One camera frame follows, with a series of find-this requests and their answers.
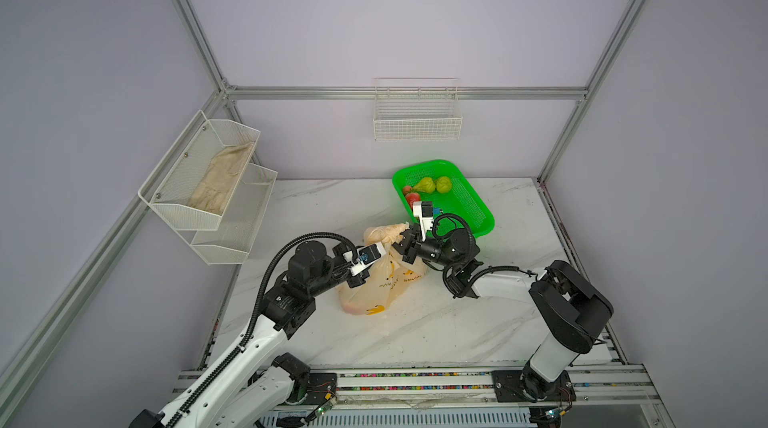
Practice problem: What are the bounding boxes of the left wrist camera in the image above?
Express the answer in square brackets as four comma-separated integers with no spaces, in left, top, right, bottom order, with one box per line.
[350,242,387,279]

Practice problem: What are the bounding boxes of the upper white mesh shelf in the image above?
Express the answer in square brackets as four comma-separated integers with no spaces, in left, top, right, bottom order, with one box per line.
[138,111,260,231]

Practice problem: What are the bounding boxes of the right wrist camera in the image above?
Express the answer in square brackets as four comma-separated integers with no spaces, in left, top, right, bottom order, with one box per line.
[412,201,435,241]

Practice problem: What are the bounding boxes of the red fake strawberry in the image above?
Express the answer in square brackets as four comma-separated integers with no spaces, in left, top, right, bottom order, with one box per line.
[404,186,421,208]

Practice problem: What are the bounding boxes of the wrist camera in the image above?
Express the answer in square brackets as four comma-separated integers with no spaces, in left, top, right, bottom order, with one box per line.
[350,242,387,279]
[412,201,435,241]

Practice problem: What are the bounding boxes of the green plastic basket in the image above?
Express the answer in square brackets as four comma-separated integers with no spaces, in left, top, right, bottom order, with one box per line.
[391,159,495,237]

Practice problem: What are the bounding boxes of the folded beige bags in shelf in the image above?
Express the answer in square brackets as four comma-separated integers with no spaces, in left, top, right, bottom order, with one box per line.
[187,142,255,215]

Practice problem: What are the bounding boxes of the green fake pear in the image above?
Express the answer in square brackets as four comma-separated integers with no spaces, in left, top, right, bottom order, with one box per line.
[412,177,436,194]

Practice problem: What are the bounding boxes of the green fake round fruit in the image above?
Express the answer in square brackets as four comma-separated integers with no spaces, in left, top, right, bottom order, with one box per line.
[435,176,453,194]

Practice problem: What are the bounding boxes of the left black corrugated cable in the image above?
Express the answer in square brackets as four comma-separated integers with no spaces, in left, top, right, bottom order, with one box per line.
[161,231,361,428]

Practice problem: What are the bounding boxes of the lower white mesh shelf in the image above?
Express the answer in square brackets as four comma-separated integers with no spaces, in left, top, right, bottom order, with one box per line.
[191,163,277,265]

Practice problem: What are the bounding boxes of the white mesh shelf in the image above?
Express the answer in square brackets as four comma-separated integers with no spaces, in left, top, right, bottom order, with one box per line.
[138,111,260,231]
[191,163,277,265]

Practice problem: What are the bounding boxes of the beige plastic bag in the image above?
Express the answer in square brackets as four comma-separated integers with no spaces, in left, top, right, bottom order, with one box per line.
[337,223,427,315]

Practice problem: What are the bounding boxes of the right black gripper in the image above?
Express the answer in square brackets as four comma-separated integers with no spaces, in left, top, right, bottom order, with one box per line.
[381,225,458,272]

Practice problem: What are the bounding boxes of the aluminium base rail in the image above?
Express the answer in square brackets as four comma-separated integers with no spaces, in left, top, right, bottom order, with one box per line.
[161,363,673,428]

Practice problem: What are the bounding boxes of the white wire wall basket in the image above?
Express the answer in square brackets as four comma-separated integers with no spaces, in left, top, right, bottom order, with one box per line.
[373,78,463,142]

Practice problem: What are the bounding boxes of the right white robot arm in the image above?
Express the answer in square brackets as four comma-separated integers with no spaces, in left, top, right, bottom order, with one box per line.
[393,226,614,402]

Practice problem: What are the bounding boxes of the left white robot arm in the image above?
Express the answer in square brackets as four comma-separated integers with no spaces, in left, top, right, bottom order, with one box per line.
[131,232,386,427]

